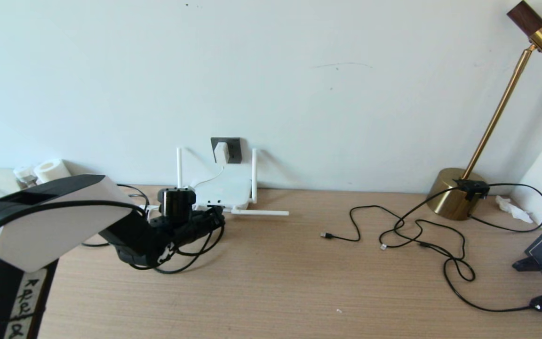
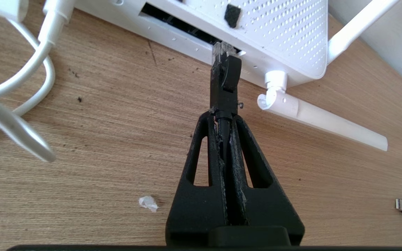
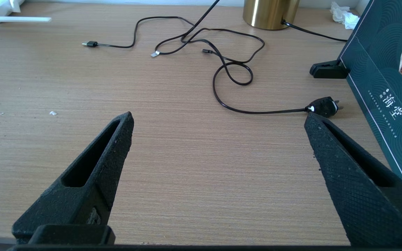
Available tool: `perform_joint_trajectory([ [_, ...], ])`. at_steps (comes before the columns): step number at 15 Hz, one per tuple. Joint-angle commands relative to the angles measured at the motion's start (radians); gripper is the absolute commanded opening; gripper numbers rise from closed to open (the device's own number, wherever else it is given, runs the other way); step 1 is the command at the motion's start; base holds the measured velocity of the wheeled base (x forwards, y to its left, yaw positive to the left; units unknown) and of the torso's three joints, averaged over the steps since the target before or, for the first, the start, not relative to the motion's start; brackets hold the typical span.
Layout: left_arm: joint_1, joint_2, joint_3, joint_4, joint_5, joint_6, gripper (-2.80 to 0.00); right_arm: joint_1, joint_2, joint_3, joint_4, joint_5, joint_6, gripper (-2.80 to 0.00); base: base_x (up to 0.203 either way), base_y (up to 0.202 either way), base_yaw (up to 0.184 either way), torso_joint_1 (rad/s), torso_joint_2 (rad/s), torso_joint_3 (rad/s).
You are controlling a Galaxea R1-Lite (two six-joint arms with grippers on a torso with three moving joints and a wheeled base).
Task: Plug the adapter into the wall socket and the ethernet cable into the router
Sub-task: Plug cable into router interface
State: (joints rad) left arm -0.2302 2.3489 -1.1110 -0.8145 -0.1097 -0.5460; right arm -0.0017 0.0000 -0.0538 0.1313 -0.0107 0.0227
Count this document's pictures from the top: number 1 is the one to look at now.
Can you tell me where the small clear plastic jar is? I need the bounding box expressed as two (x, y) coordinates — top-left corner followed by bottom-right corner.
(14, 165), (39, 186)

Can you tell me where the white toilet paper roll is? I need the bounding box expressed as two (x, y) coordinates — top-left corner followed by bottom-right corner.
(34, 159), (72, 183)

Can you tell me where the black inline cord switch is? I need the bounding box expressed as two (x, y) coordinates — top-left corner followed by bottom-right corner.
(456, 178), (491, 201)

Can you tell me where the black plastic clip stand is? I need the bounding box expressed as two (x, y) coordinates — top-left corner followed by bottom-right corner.
(512, 256), (542, 271)

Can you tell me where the white wifi router with antennas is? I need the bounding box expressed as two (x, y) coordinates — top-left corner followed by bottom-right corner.
(177, 147), (290, 216)

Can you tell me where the white power adapter block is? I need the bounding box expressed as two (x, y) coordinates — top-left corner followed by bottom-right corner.
(215, 142), (231, 165)

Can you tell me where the black cable with silver connector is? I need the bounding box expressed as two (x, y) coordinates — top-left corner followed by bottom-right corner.
(380, 218), (465, 261)

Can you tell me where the black USB cable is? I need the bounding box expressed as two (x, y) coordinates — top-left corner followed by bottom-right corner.
(321, 204), (477, 282)

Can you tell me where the grey wall power socket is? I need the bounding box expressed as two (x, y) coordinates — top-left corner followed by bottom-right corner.
(211, 137), (242, 164)

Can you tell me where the brass desk lamp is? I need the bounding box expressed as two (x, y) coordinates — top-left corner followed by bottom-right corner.
(427, 0), (542, 221)

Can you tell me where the black ethernet cable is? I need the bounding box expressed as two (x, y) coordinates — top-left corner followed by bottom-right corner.
(82, 184), (226, 274)

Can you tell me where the crumpled white tissue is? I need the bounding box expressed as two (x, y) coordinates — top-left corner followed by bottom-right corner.
(496, 195), (534, 223)

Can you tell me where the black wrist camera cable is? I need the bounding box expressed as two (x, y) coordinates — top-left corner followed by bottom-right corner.
(0, 200), (217, 260)

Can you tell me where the short black lamp cord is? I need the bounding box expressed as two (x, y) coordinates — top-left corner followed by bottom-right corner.
(469, 182), (542, 232)

